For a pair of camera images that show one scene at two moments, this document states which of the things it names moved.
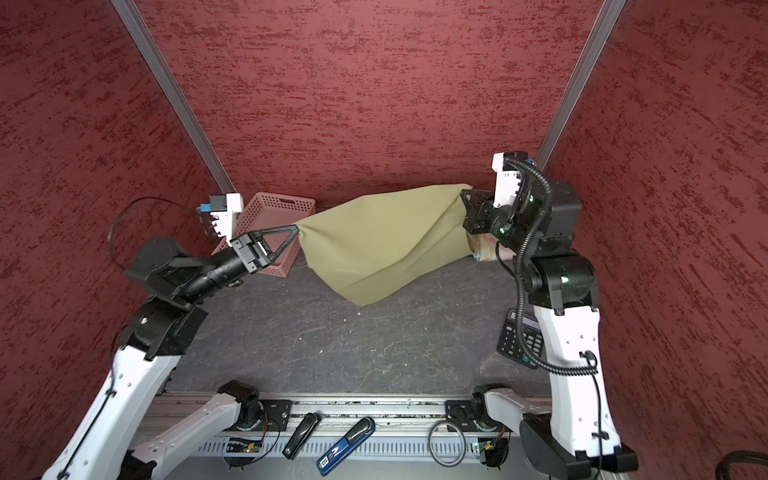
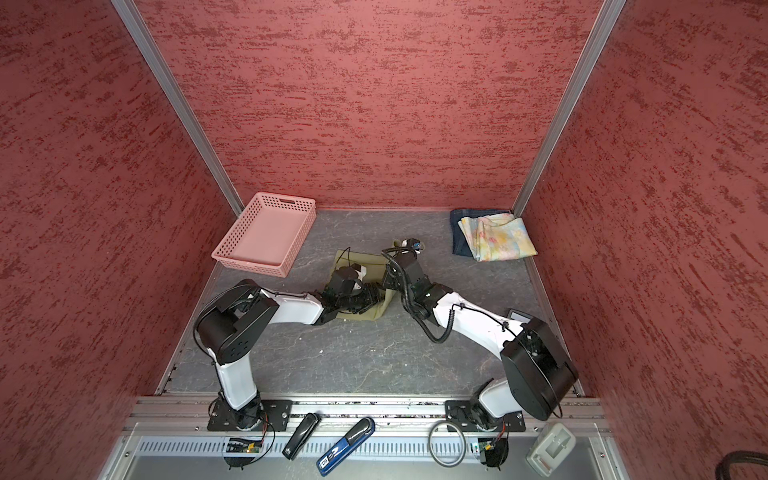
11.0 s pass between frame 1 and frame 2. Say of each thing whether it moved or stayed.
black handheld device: stayed
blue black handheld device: stayed
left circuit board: stayed
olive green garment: moved
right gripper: moved
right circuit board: stayed
